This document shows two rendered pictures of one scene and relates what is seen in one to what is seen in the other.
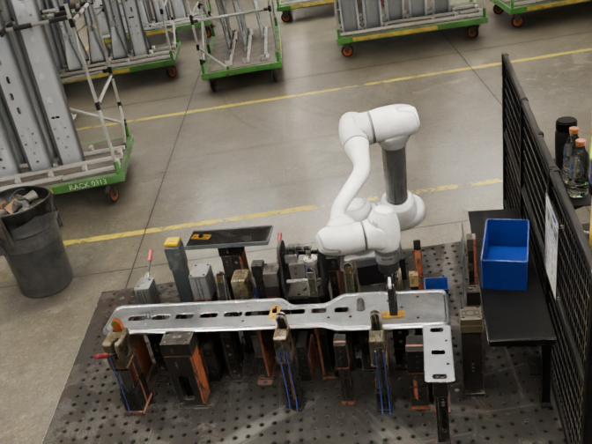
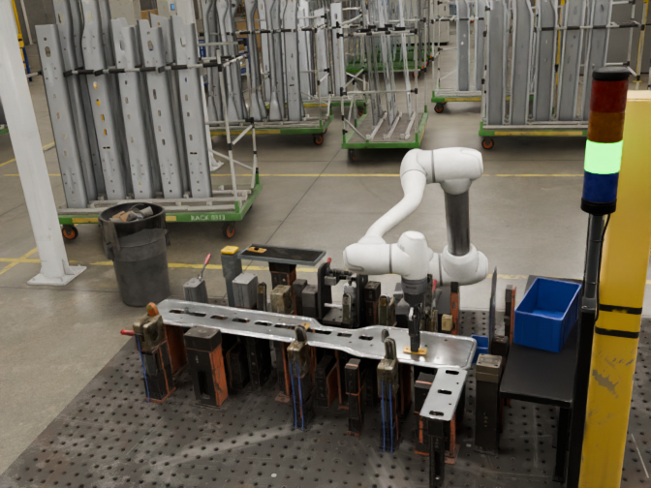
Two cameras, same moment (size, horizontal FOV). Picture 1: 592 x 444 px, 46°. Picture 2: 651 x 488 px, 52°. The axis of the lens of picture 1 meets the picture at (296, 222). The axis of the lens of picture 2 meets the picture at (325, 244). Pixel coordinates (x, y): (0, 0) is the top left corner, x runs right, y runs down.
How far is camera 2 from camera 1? 50 cm
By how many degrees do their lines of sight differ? 12
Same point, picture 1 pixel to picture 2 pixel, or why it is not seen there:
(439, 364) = (441, 402)
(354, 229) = (381, 249)
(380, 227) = (406, 251)
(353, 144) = (409, 177)
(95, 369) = (137, 357)
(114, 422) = (132, 405)
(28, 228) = (136, 238)
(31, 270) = (132, 278)
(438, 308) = (461, 353)
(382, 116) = (445, 156)
